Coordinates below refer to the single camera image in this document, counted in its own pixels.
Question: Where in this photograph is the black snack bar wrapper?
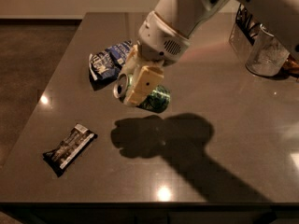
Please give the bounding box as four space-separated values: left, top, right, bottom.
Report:
43 123 97 177

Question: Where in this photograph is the green soda can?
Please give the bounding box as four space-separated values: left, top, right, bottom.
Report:
113 75 171 113

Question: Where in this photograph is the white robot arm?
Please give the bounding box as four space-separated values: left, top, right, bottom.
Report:
114 0 299 107

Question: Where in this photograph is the blue chip bag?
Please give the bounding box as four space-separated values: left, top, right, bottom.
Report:
89 40 133 81

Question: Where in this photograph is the black wire basket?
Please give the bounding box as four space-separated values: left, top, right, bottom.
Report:
235 4 260 45

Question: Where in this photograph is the clear glass jar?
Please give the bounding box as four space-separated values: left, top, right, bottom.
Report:
246 24 290 77

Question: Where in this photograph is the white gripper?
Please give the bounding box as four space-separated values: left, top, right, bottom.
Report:
118 11 190 106

